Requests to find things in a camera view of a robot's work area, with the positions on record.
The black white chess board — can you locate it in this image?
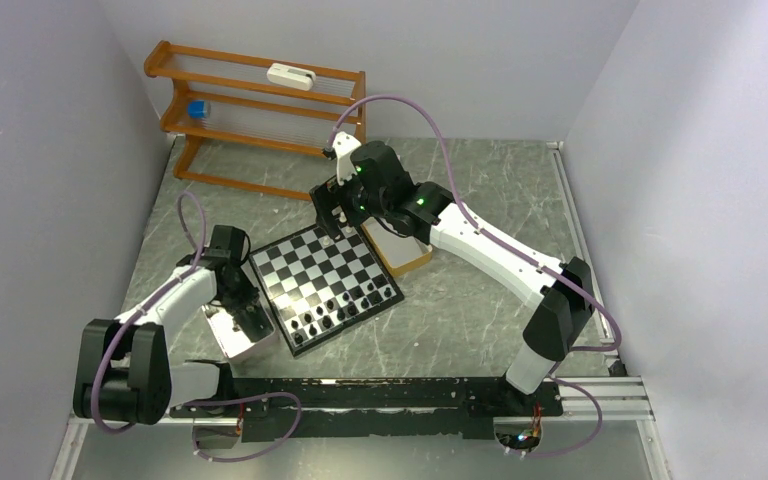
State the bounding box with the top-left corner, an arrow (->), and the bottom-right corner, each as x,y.
249,225 -> 404,357

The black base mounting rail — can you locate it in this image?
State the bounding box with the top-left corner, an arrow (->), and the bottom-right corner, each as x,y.
170,365 -> 564,442

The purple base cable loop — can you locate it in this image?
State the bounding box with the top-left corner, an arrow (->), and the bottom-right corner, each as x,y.
190,392 -> 303,464

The silver tin with white pieces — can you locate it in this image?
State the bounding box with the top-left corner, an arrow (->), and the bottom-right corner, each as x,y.
202,304 -> 278,363

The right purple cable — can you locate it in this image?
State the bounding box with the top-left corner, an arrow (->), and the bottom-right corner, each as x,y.
326,93 -> 624,460

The wooden three-tier rack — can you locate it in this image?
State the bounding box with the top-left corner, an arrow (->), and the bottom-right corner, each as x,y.
143,40 -> 367,200

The white device on rack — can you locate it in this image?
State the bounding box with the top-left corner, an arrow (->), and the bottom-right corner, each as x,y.
266,63 -> 317,91

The blue cap on rack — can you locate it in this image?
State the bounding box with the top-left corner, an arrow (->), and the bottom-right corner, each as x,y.
186,100 -> 211,120

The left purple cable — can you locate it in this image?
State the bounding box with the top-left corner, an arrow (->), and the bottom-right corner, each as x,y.
89,192 -> 208,435

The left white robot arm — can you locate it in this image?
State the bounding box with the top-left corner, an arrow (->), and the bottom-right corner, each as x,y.
73,225 -> 277,428

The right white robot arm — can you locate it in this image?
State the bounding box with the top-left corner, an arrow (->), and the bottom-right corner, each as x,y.
310,133 -> 595,414

